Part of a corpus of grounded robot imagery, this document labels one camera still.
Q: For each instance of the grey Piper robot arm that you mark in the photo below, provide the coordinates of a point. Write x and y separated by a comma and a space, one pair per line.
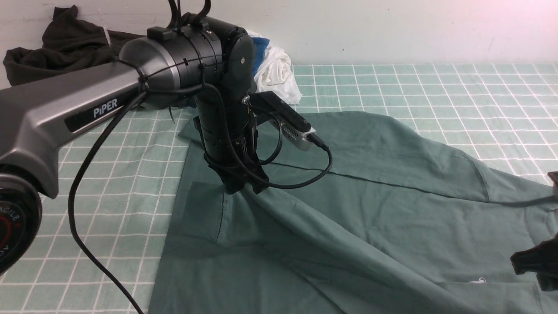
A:
196, 59

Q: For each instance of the green checkered tablecloth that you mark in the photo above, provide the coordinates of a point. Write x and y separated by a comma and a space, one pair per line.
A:
502, 114

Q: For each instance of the blue crumpled garment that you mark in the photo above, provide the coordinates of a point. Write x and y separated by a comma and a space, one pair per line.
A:
261, 45

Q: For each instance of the green long-sleeved shirt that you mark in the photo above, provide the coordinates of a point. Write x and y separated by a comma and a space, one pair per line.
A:
401, 225

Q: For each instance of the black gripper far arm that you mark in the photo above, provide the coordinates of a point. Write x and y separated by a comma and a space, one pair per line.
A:
542, 260

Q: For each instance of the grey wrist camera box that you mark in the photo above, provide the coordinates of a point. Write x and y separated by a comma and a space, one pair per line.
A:
294, 127

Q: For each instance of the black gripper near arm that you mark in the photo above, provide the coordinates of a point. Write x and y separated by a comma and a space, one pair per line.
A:
228, 135

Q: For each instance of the dark brown crumpled garment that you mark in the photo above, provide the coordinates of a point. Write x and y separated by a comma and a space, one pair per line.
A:
69, 44

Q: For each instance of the white crumpled garment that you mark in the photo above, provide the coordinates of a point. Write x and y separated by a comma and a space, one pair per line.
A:
276, 74

